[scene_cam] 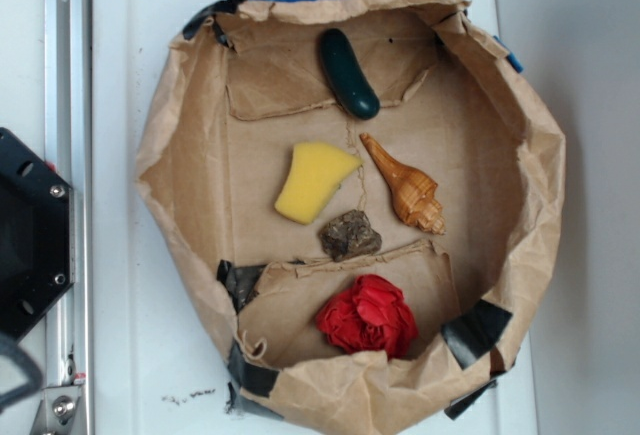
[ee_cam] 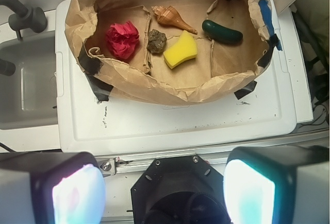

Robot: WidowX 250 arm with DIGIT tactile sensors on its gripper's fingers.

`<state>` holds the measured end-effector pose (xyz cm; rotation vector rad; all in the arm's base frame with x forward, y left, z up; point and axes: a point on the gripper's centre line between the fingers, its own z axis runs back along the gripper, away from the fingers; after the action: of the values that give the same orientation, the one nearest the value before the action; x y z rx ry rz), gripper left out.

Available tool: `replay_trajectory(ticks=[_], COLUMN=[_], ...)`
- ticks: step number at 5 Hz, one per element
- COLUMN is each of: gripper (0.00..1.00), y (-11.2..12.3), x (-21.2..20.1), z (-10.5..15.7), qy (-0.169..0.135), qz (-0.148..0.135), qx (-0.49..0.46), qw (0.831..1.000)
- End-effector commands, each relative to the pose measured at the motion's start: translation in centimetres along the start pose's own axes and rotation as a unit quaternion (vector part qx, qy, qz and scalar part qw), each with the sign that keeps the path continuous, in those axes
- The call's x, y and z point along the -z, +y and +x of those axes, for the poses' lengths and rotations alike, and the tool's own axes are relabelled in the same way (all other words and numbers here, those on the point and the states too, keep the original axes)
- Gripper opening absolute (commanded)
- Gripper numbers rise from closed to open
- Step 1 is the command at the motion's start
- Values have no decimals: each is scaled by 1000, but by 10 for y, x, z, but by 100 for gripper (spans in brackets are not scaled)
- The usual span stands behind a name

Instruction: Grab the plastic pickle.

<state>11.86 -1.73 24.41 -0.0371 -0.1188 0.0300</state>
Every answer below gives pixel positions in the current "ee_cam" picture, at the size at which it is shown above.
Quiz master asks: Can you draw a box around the dark green plastic pickle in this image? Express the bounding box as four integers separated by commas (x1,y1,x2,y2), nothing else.
202,20,243,44

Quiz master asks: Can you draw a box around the yellow sponge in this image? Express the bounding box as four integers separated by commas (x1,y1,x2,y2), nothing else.
163,30,197,69

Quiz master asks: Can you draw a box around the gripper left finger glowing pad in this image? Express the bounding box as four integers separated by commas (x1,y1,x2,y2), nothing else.
1,152,106,223

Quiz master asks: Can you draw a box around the black octagonal mount plate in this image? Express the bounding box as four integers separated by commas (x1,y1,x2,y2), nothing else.
130,155,231,223

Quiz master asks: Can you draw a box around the brown paper bag tray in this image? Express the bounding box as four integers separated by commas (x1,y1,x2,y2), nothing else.
65,0,278,106

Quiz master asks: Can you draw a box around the grey sink basin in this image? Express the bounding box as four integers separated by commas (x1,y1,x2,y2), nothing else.
1,31,58,130

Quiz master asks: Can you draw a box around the white cooler lid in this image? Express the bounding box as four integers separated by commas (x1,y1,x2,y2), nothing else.
55,0,313,156

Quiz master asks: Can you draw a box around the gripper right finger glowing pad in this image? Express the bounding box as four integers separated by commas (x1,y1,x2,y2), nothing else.
223,145,329,223

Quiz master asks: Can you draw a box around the red crumpled paper flower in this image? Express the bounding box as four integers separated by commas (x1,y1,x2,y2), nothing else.
105,21,140,61

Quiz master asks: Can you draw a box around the orange conch seashell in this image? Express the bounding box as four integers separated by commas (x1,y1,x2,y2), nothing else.
151,6,198,35

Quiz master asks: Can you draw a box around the brown grey rock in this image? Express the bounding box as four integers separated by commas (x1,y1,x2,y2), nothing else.
146,29,167,54

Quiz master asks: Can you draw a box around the dark grey faucet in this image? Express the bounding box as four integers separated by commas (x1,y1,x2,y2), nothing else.
1,0,48,41

